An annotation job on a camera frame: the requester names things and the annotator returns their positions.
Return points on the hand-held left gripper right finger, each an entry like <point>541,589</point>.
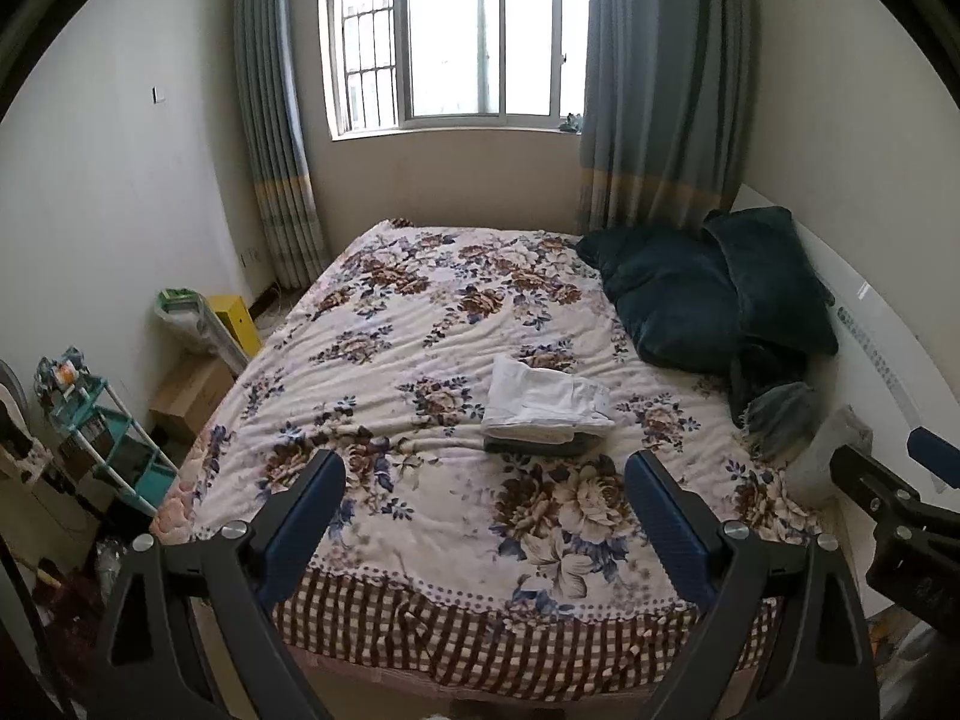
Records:
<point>667,532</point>

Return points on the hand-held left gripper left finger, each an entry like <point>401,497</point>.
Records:
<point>300,532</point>

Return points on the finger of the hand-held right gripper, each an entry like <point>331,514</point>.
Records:
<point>870,484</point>
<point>934,457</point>

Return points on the white pants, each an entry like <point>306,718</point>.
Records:
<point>540,397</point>

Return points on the grey folded pants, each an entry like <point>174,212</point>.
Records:
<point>540,448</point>

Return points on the light grey cloth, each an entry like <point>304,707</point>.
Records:
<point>829,457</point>

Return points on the dark grey fringed cloth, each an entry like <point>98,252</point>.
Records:
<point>780,405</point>

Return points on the white headboard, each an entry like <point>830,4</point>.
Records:
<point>885,330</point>

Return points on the cardboard box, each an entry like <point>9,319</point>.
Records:
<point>191,394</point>

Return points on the teal shelf rack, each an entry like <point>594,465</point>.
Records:
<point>112,435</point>

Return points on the yellow box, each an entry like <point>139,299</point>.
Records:
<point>238,322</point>

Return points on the dark teal pillow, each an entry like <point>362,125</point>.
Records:
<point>772,277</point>
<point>675,300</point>

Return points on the floral checked-edge blanket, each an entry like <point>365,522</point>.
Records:
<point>420,330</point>

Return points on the white plastic bag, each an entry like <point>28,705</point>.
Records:
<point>191,322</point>

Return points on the white fan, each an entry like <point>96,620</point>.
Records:
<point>19,435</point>

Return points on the grey-blue striped curtain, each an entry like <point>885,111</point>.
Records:
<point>274,127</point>
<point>660,90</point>

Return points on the small potted plant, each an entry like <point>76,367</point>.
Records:
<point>571,122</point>

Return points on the white-framed window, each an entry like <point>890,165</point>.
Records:
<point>450,37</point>

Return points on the wall socket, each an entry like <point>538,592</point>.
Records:
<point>250,256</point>

